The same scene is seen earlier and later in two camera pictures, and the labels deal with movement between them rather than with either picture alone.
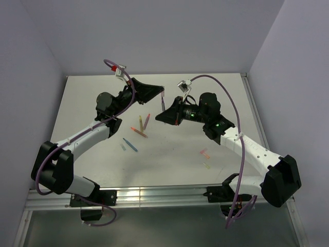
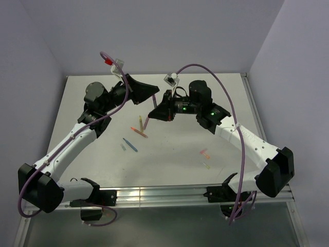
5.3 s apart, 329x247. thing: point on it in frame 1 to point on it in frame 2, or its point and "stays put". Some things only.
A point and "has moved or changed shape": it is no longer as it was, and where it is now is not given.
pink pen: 146,121 stays put
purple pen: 163,106 has moved or changed shape
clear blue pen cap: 122,145 stays put
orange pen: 139,132 stays put
